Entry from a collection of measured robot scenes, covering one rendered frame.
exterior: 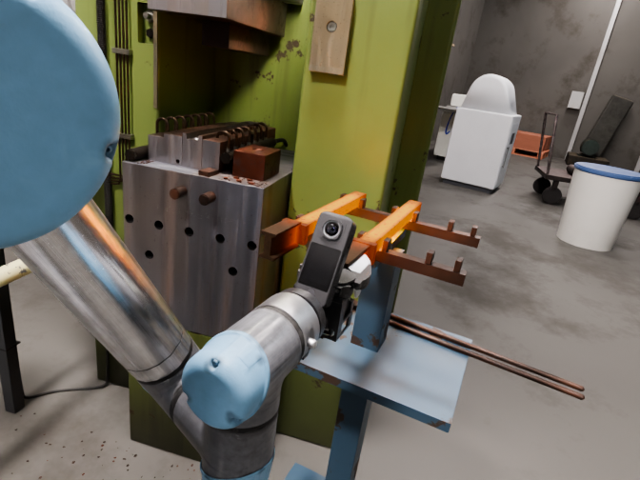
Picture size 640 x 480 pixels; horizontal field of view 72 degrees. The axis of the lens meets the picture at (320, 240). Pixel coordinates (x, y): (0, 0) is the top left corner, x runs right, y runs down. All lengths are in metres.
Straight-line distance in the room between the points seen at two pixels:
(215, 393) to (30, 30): 0.30
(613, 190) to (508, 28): 8.43
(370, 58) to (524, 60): 11.24
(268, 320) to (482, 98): 5.76
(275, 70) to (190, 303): 0.82
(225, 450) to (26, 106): 0.36
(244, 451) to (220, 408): 0.08
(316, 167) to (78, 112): 1.02
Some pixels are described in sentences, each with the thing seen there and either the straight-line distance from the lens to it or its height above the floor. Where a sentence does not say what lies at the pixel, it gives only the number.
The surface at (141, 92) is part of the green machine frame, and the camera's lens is 1.41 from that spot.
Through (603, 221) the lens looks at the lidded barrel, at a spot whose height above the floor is 0.28.
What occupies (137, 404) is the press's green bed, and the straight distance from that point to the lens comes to 1.57.
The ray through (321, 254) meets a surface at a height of 0.98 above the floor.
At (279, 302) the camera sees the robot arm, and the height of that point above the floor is 0.95.
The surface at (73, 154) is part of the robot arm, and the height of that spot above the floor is 1.14.
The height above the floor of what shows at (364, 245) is 0.95.
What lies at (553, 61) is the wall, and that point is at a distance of 12.27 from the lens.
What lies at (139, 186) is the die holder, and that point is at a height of 0.86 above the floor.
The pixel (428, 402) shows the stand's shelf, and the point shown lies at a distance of 0.85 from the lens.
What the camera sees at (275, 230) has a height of 0.95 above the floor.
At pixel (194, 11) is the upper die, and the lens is 1.16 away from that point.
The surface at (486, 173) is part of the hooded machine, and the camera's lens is 6.09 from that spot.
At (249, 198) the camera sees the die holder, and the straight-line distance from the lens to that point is 1.07.
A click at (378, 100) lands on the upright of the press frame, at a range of 1.17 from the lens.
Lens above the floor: 1.19
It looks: 21 degrees down
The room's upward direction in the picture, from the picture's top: 8 degrees clockwise
